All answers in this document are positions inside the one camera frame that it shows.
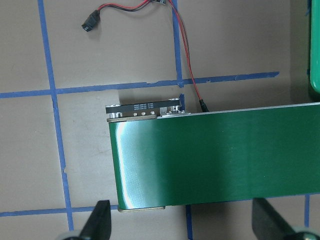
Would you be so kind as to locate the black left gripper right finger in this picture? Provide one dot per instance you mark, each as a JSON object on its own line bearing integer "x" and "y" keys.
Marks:
{"x": 267, "y": 223}

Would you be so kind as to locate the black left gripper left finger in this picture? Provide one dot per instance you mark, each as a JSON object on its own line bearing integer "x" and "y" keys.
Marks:
{"x": 99, "y": 223}

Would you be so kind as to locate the green conveyor belt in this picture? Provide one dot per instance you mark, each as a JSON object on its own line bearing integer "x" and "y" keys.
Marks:
{"x": 216, "y": 157}

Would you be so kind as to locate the green plastic tray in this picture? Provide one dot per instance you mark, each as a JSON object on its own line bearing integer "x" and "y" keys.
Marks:
{"x": 315, "y": 45}

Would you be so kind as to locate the small green controller board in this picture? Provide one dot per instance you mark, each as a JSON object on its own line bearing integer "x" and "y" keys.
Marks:
{"x": 160, "y": 1}

